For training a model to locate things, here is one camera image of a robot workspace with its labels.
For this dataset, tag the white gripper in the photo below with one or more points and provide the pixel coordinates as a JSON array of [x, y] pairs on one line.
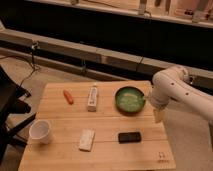
[[158, 107]]

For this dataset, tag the green ceramic bowl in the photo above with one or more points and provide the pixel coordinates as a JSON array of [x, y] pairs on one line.
[[130, 99]]

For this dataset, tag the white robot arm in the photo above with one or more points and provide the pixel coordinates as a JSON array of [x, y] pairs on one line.
[[173, 82]]

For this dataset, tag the black phone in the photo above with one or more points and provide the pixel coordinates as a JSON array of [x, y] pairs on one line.
[[129, 137]]

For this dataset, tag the white remote control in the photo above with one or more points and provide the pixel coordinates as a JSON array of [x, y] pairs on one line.
[[92, 98]]

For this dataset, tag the white rectangular block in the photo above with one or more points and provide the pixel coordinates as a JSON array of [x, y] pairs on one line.
[[86, 140]]

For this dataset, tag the orange carrot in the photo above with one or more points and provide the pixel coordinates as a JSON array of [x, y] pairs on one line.
[[68, 97]]

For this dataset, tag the white paper cup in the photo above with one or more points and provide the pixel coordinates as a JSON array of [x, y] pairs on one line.
[[40, 131]]

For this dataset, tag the black chair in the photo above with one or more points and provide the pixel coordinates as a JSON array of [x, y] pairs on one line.
[[10, 103]]

